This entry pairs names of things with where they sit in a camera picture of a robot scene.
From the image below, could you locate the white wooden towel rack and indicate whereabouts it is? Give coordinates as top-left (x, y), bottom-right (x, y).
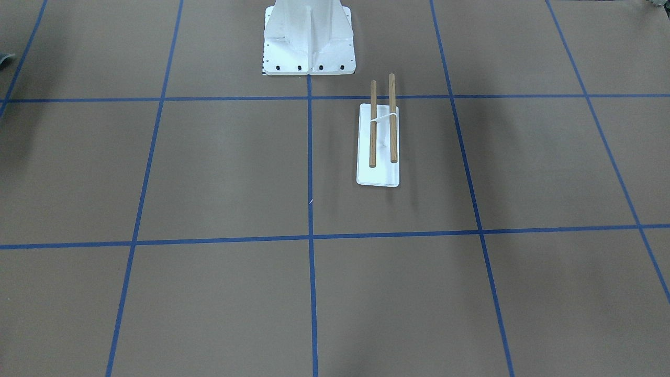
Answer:
top-left (355, 73), bottom-right (400, 188)

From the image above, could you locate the grey blue towel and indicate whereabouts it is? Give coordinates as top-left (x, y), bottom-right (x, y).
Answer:
top-left (0, 53), bottom-right (15, 71)

